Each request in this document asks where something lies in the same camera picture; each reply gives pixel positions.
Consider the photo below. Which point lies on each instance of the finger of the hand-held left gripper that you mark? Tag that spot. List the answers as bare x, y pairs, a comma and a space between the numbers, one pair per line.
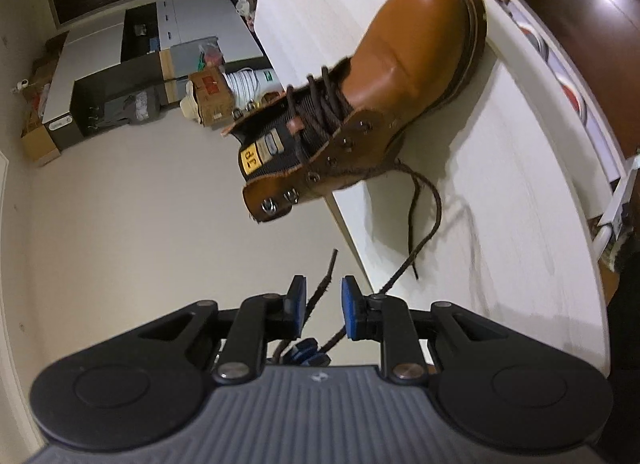
299, 350
320, 358

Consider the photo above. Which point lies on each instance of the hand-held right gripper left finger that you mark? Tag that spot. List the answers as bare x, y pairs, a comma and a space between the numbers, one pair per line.
299, 304

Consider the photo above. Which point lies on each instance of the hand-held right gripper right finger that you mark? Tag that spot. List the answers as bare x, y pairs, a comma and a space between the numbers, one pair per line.
348, 309

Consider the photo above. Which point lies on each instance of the dark brown shoelace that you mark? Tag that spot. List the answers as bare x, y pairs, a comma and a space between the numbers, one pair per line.
325, 104

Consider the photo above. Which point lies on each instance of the tan leather boot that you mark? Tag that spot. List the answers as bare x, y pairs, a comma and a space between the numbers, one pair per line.
400, 44

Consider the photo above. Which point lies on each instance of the white plastic bucket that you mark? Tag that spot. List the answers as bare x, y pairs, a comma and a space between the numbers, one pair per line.
250, 84

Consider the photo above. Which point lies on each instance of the printed cardboard box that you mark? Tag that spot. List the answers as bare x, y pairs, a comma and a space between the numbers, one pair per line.
212, 94

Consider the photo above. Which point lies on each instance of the colourful plastic bags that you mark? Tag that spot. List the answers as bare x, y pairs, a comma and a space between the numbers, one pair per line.
210, 57

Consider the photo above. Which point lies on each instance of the dark grey shelving unit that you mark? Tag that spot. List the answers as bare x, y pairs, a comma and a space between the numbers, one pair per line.
90, 94

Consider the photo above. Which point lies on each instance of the tall white cabinet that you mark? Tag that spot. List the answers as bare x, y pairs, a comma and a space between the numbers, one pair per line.
200, 19

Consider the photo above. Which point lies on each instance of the small plain cardboard box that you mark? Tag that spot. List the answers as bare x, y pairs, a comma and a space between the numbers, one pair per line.
40, 144

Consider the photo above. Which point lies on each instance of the white frame rack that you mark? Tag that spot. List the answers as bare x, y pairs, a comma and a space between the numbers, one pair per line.
615, 209

